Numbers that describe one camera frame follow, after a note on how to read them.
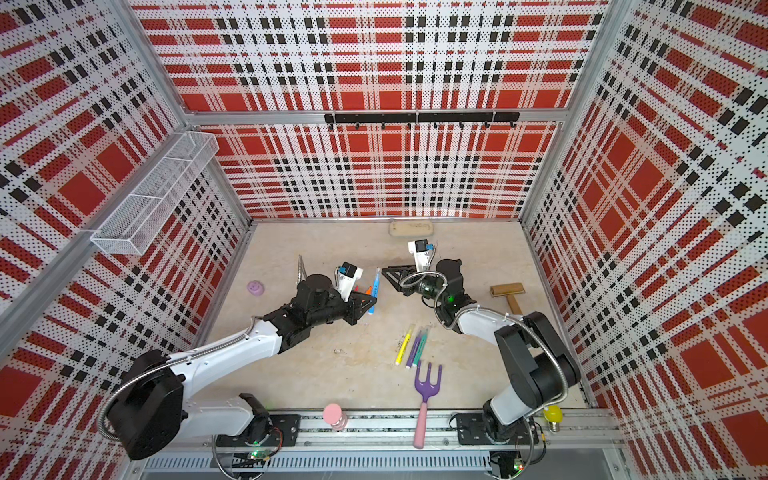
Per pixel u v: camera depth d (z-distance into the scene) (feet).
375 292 2.58
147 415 1.34
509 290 3.22
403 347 2.87
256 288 3.23
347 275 2.31
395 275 2.67
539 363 1.46
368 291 2.57
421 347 2.85
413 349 2.84
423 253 2.46
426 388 2.63
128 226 2.26
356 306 2.27
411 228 3.78
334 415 2.23
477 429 2.41
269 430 2.36
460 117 2.88
